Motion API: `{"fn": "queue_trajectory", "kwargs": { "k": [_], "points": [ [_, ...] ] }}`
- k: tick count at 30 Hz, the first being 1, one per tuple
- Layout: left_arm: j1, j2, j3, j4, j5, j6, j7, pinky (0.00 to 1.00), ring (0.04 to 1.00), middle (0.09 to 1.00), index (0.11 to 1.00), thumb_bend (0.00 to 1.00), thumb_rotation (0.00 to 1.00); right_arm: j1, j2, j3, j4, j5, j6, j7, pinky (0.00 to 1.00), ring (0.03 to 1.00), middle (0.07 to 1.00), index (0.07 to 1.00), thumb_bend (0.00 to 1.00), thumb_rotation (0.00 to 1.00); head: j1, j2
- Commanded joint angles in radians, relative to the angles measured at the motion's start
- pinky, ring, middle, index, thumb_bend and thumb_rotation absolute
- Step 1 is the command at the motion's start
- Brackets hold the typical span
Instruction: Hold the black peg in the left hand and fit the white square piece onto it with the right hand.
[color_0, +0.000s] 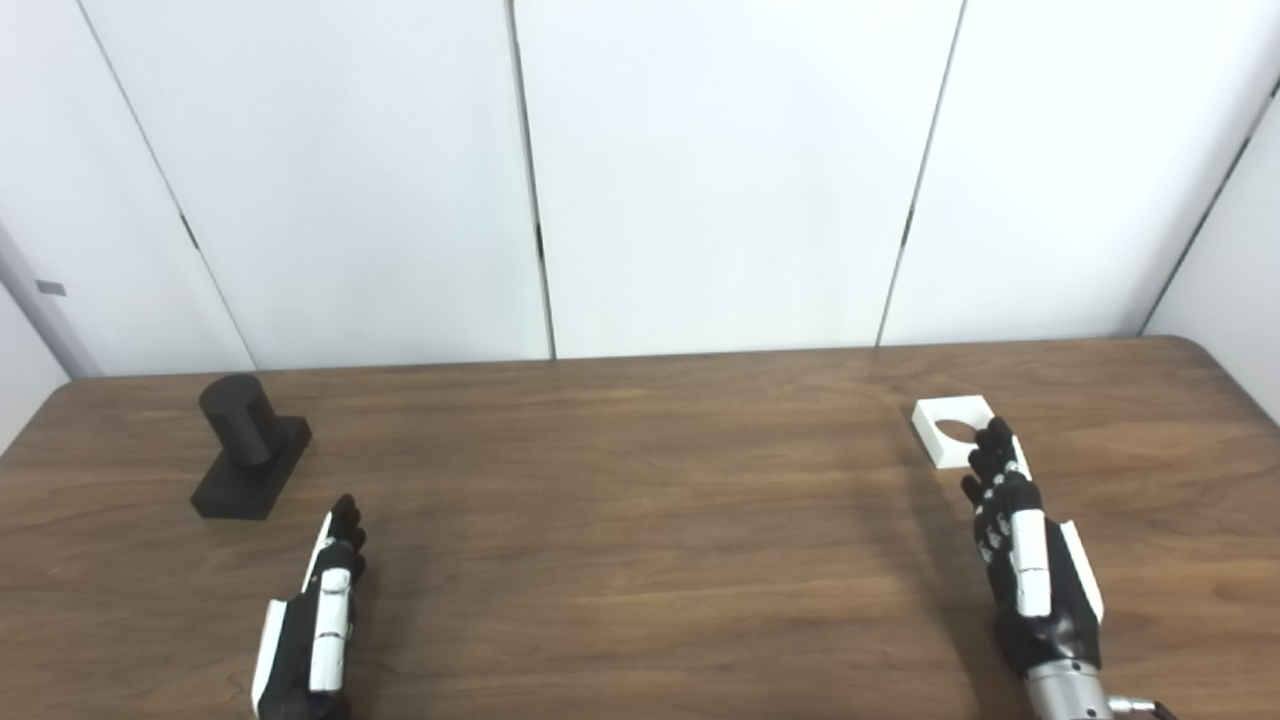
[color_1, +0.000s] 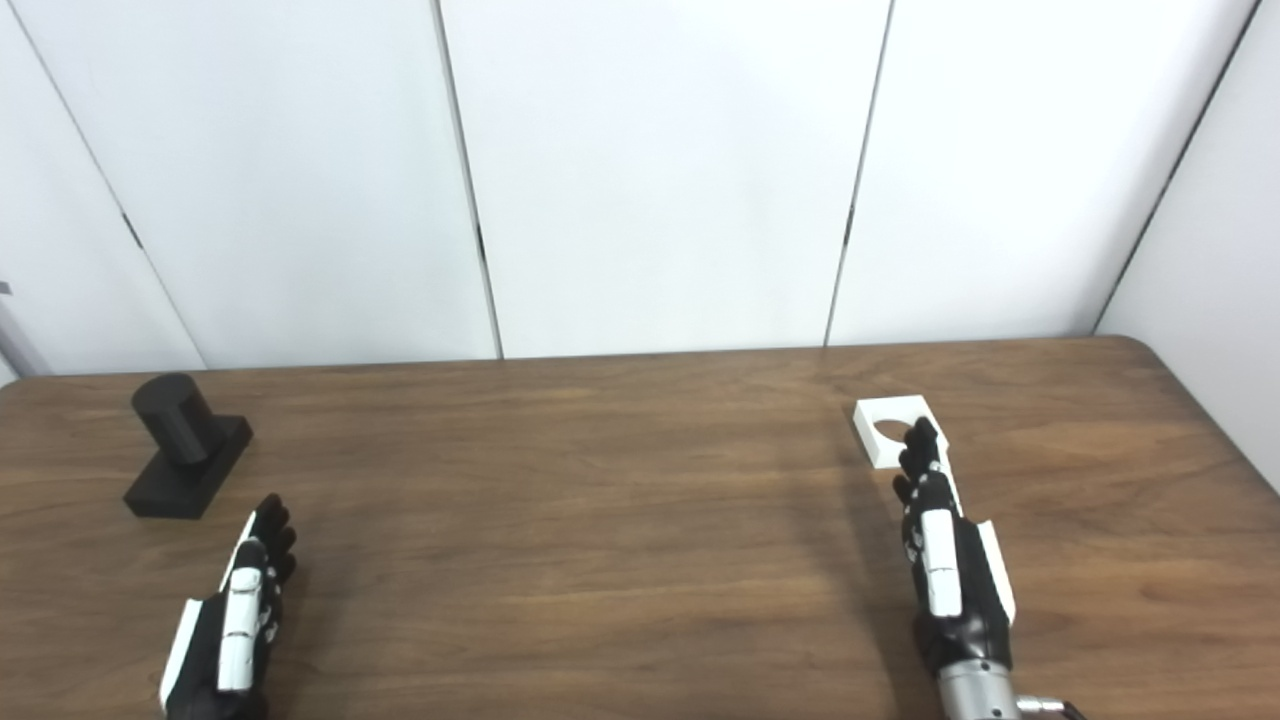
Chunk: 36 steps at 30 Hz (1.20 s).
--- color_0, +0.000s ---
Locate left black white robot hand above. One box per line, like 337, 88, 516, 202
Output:
252, 494, 367, 720

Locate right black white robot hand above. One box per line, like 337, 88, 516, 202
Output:
961, 416, 1106, 683

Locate white square piece with hole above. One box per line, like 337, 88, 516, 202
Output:
911, 395, 1001, 469

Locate black peg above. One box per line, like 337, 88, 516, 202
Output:
190, 373, 313, 521

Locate grey wall corner post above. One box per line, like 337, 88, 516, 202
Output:
0, 222, 103, 379

